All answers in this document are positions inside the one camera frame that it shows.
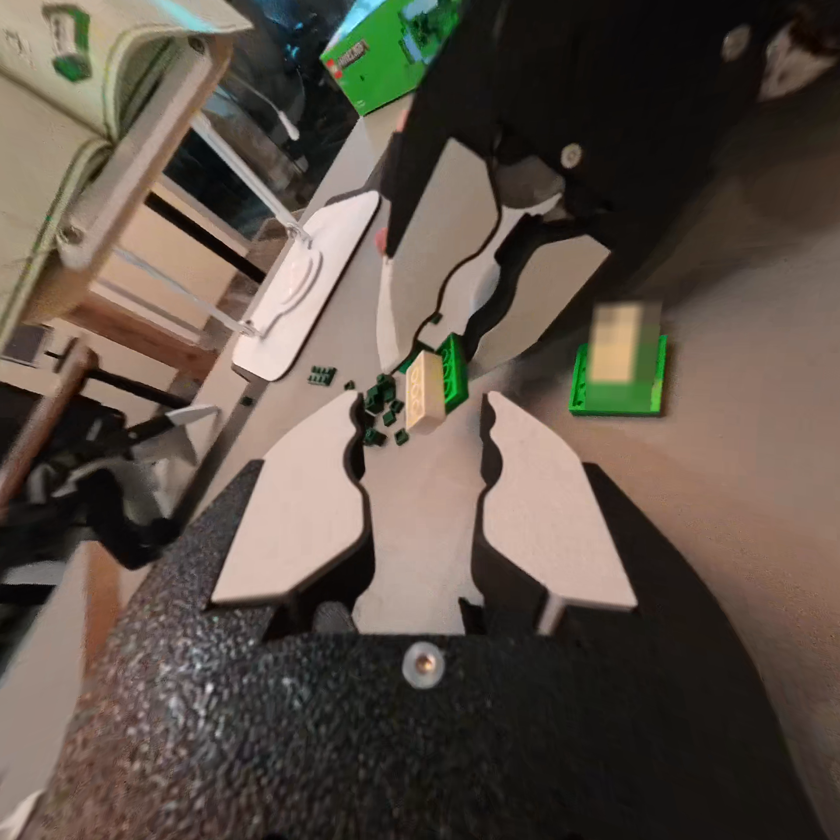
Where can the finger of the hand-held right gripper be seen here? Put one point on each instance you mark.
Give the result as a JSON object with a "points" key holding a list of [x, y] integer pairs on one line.
{"points": [[446, 216], [551, 288]]}

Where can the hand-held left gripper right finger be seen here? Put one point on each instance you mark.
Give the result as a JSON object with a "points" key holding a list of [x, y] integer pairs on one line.
{"points": [[551, 524]]}

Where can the white book stand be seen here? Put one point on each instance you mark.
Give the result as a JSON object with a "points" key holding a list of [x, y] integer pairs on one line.
{"points": [[308, 282]]}

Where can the lego instruction booklet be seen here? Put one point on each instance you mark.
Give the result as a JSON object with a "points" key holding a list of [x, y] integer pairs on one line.
{"points": [[39, 98]]}

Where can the dark green flat lego plate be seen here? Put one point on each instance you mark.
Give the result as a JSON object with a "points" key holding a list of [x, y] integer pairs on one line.
{"points": [[321, 375]]}

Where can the black and white spare device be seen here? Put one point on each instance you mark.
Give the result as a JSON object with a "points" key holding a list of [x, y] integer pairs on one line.
{"points": [[187, 416]]}

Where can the dark green lego piece pile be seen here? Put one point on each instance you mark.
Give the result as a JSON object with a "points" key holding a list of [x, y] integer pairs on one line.
{"points": [[384, 409]]}

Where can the green lego set box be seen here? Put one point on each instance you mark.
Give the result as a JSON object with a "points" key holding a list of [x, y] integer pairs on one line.
{"points": [[381, 59]]}

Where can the green lego plate cream brick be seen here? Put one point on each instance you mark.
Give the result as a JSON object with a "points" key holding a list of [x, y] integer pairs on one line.
{"points": [[581, 386], [423, 393]]}

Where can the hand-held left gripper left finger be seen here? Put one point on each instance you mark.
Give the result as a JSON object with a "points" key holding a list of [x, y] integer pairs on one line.
{"points": [[296, 511]]}

